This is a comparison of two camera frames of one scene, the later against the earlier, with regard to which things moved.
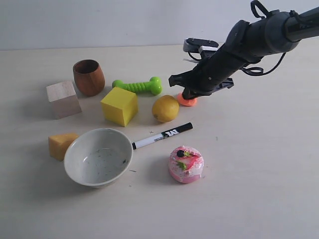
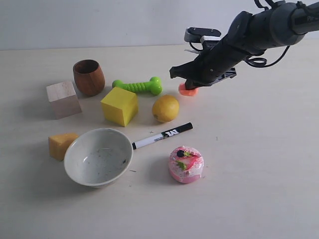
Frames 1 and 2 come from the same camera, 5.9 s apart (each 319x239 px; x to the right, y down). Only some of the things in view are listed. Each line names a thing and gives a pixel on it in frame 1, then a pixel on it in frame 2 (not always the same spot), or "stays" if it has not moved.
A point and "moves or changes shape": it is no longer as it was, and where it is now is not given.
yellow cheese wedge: (59, 144) stays
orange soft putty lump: (185, 102) moves or changes shape
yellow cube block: (119, 106) stays
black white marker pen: (160, 136) stays
